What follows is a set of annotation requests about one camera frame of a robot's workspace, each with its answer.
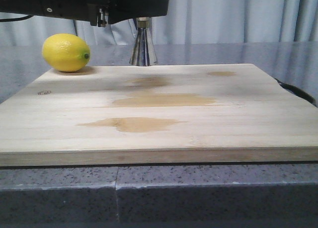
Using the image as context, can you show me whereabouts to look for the yellow lemon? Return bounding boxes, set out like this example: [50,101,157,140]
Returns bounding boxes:
[42,33,90,73]

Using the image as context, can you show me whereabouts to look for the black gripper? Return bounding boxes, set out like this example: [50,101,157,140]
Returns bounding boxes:
[0,0,169,27]

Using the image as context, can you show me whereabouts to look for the wooden cutting board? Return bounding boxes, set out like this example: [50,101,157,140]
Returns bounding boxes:
[0,64,318,166]

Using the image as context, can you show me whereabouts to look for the black board handle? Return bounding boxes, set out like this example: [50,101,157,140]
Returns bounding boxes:
[275,78,317,107]

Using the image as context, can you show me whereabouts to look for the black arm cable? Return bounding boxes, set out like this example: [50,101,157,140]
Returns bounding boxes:
[0,13,34,22]

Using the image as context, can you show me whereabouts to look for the steel double jigger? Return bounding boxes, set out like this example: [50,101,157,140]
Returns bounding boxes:
[130,17,157,67]

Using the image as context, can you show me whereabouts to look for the grey curtain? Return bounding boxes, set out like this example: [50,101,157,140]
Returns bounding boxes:
[0,0,318,46]

